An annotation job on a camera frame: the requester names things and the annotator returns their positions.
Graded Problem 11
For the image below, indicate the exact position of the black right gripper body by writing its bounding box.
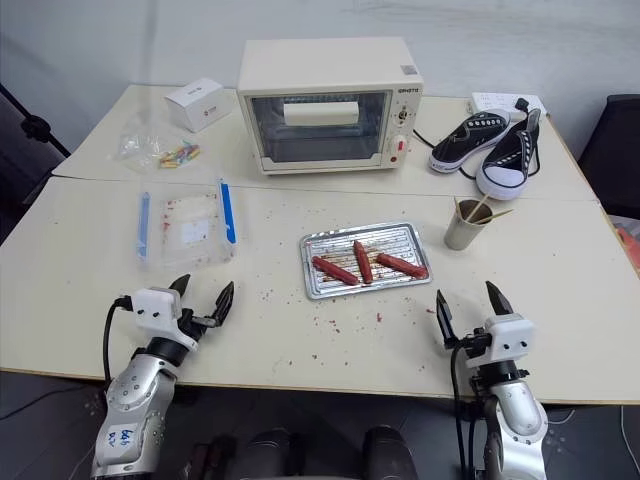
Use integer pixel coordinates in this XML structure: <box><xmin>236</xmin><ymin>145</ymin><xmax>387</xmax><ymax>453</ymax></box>
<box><xmin>444</xmin><ymin>326</ymin><xmax>495</xmax><ymax>372</ymax></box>

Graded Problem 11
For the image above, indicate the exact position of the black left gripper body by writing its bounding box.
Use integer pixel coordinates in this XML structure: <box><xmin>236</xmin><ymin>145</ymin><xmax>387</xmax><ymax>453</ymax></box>
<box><xmin>176</xmin><ymin>306</ymin><xmax>217</xmax><ymax>347</ymax></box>

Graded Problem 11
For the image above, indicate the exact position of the cream toaster oven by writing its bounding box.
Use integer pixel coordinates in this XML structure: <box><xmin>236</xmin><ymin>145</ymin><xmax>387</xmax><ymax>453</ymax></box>
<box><xmin>235</xmin><ymin>36</ymin><xmax>425</xmax><ymax>179</ymax></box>

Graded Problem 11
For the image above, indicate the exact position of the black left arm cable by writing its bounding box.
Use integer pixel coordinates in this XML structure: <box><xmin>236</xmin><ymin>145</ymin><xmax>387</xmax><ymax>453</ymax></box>
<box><xmin>101</xmin><ymin>296</ymin><xmax>134</xmax><ymax>387</ymax></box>

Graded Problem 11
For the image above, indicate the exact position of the short red sausage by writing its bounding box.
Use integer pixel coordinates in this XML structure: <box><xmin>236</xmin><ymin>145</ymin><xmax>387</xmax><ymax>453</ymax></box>
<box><xmin>352</xmin><ymin>239</ymin><xmax>374</xmax><ymax>285</ymax></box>

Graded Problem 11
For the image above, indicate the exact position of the black chair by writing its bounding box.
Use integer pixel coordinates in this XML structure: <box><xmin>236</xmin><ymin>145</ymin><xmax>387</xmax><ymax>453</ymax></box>
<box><xmin>576</xmin><ymin>93</ymin><xmax>640</xmax><ymax>222</ymax></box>

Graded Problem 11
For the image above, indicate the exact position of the white floor cable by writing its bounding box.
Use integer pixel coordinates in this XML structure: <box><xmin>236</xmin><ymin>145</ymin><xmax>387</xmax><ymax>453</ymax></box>
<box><xmin>618</xmin><ymin>403</ymin><xmax>640</xmax><ymax>452</ymax></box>

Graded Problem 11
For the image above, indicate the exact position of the long red sausage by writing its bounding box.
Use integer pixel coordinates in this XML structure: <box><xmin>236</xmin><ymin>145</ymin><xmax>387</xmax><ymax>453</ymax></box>
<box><xmin>311</xmin><ymin>255</ymin><xmax>362</xmax><ymax>287</ymax></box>
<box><xmin>375</xmin><ymin>251</ymin><xmax>430</xmax><ymax>279</ymax></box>

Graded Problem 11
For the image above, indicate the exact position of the beige paper cup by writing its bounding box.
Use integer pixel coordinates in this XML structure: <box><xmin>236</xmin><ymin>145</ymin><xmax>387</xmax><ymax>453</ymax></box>
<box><xmin>444</xmin><ymin>197</ymin><xmax>493</xmax><ymax>252</ymax></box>

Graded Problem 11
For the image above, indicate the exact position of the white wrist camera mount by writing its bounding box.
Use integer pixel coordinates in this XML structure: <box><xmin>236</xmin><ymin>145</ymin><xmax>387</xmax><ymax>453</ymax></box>
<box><xmin>482</xmin><ymin>313</ymin><xmax>536</xmax><ymax>365</ymax></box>
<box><xmin>130</xmin><ymin>286</ymin><xmax>183</xmax><ymax>353</ymax></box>

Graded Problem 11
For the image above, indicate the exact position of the beige wooden chopstick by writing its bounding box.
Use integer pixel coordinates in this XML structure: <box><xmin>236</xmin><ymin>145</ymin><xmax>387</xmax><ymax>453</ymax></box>
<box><xmin>473</xmin><ymin>208</ymin><xmax>516</xmax><ymax>225</ymax></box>
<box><xmin>468</xmin><ymin>194</ymin><xmax>490</xmax><ymax>222</ymax></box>

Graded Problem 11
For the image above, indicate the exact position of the orange red box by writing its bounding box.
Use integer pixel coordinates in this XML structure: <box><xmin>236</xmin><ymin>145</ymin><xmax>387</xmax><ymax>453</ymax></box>
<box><xmin>610</xmin><ymin>214</ymin><xmax>640</xmax><ymax>282</ymax></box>

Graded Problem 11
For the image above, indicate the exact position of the clear plastic bag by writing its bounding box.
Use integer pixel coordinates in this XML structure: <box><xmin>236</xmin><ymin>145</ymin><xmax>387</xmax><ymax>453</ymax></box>
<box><xmin>110</xmin><ymin>111</ymin><xmax>204</xmax><ymax>175</ymax></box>

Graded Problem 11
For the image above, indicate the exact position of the small white cardboard box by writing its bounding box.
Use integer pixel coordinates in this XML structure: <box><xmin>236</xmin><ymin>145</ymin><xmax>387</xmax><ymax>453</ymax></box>
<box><xmin>164</xmin><ymin>76</ymin><xmax>234</xmax><ymax>134</ymax></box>

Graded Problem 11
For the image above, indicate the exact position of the white power strip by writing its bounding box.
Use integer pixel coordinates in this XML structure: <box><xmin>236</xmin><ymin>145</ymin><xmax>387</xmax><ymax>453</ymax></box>
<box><xmin>466</xmin><ymin>90</ymin><xmax>547</xmax><ymax>122</ymax></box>

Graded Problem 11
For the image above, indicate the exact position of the ribbed metal baking tray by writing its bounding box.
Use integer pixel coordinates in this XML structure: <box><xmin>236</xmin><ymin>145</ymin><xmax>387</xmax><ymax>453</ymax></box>
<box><xmin>298</xmin><ymin>221</ymin><xmax>434</xmax><ymax>302</ymax></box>

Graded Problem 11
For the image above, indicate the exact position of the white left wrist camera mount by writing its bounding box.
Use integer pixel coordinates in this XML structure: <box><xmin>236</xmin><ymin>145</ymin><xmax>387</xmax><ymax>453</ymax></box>
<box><xmin>130</xmin><ymin>286</ymin><xmax>183</xmax><ymax>353</ymax></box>

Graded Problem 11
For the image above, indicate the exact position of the colourful small sticks bundle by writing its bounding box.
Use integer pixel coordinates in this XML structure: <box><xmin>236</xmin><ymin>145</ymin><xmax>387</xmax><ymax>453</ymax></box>
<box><xmin>158</xmin><ymin>141</ymin><xmax>202</xmax><ymax>170</ymax></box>

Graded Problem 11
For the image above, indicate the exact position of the dark rounded shape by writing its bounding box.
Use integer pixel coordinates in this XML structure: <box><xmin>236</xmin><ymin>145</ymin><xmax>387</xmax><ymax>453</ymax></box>
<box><xmin>361</xmin><ymin>424</ymin><xmax>420</xmax><ymax>480</ymax></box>
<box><xmin>243</xmin><ymin>426</ymin><xmax>307</xmax><ymax>480</ymax></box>

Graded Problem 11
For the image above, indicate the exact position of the clear container with blue clips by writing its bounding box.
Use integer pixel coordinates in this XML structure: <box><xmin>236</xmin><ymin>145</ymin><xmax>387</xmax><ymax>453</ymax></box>
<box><xmin>135</xmin><ymin>176</ymin><xmax>241</xmax><ymax>272</ymax></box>

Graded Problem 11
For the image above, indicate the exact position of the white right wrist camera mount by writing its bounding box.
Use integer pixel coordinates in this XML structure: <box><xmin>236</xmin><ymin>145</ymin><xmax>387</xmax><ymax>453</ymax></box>
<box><xmin>482</xmin><ymin>313</ymin><xmax>536</xmax><ymax>365</ymax></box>

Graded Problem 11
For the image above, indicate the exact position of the black oven power cable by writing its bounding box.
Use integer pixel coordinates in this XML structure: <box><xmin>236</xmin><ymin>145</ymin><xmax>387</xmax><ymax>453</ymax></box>
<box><xmin>411</xmin><ymin>126</ymin><xmax>437</xmax><ymax>150</ymax></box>

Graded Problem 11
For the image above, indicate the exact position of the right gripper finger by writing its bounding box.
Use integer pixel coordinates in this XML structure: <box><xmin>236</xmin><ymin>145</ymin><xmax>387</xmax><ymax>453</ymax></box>
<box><xmin>485</xmin><ymin>280</ymin><xmax>515</xmax><ymax>318</ymax></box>
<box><xmin>435</xmin><ymin>288</ymin><xmax>458</xmax><ymax>347</ymax></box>

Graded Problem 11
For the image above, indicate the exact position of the black tripod stand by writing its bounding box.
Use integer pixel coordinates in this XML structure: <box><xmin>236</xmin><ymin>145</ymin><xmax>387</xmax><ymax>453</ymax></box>
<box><xmin>0</xmin><ymin>81</ymin><xmax>72</xmax><ymax>242</ymax></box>

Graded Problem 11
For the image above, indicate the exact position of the black canvas sneaker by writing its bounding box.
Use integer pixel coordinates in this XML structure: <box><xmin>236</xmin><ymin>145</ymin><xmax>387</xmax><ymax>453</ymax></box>
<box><xmin>428</xmin><ymin>110</ymin><xmax>519</xmax><ymax>176</ymax></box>
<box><xmin>475</xmin><ymin>106</ymin><xmax>544</xmax><ymax>202</ymax></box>

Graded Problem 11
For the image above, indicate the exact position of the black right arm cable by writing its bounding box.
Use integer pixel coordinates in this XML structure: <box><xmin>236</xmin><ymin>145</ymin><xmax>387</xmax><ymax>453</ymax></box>
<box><xmin>449</xmin><ymin>343</ymin><xmax>477</xmax><ymax>480</ymax></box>

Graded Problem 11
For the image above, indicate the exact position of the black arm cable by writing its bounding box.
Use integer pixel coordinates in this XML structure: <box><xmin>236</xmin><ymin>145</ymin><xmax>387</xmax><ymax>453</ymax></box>
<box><xmin>449</xmin><ymin>343</ymin><xmax>477</xmax><ymax>480</ymax></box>
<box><xmin>101</xmin><ymin>296</ymin><xmax>134</xmax><ymax>387</ymax></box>

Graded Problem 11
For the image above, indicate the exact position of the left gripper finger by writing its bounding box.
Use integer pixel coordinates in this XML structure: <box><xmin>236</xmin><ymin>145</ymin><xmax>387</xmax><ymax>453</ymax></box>
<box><xmin>169</xmin><ymin>272</ymin><xmax>193</xmax><ymax>308</ymax></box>
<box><xmin>208</xmin><ymin>280</ymin><xmax>237</xmax><ymax>327</ymax></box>

